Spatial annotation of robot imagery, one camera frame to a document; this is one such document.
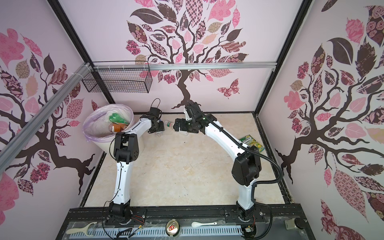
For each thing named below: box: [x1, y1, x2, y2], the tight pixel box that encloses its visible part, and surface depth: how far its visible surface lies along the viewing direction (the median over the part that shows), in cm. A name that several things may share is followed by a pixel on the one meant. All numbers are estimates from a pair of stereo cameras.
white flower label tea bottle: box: [164, 120, 174, 128], surface depth 109 cm
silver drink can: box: [165, 219, 181, 237], surface depth 63 cm
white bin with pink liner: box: [82, 103, 134, 153], surface depth 86 cm
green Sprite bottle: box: [109, 113, 128, 125], surface depth 90 cm
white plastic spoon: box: [191, 221, 218, 228], surface depth 73 cm
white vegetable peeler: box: [66, 222, 98, 237], surface depth 71 cm
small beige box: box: [284, 218, 296, 230], surface depth 71 cm
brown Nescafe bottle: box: [108, 123, 128, 132], surface depth 85 cm
